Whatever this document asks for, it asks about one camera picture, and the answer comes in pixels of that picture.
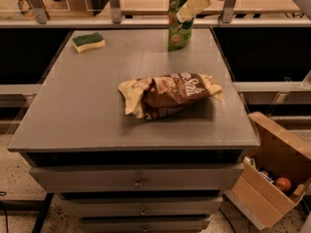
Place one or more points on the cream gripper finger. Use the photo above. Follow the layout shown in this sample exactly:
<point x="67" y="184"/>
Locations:
<point x="191" y="9"/>

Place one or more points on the green rice chip bag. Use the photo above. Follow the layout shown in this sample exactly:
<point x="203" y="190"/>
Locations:
<point x="178" y="32"/>

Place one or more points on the brown chip bag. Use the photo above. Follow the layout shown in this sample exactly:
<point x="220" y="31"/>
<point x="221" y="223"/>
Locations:
<point x="153" y="98"/>

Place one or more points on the green yellow sponge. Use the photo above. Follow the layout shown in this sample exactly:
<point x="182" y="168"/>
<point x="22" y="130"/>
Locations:
<point x="88" y="42"/>

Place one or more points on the snack packet in box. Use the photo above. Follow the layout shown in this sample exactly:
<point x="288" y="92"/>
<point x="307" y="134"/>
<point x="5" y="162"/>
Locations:
<point x="266" y="175"/>

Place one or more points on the cardboard box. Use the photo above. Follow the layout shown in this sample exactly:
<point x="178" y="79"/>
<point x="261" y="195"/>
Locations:
<point x="282" y="155"/>

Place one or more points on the grey drawer cabinet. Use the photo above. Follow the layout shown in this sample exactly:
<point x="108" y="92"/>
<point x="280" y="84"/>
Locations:
<point x="136" y="138"/>

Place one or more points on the top drawer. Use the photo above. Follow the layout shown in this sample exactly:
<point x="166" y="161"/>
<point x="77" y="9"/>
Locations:
<point x="65" y="179"/>

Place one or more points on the drawer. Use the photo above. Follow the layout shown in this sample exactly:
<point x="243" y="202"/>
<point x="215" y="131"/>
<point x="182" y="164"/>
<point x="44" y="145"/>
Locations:
<point x="145" y="224"/>
<point x="65" y="179"/>
<point x="164" y="206"/>

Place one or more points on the orange fruit in box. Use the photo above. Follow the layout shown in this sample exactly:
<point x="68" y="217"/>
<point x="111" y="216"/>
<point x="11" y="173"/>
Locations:
<point x="283" y="184"/>

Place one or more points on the bottom drawer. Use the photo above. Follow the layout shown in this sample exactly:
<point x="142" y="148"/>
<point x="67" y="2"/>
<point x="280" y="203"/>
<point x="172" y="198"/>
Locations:
<point x="145" y="224"/>

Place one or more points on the middle drawer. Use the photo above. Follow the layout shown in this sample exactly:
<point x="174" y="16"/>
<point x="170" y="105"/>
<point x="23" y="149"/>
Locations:
<point x="164" y="206"/>

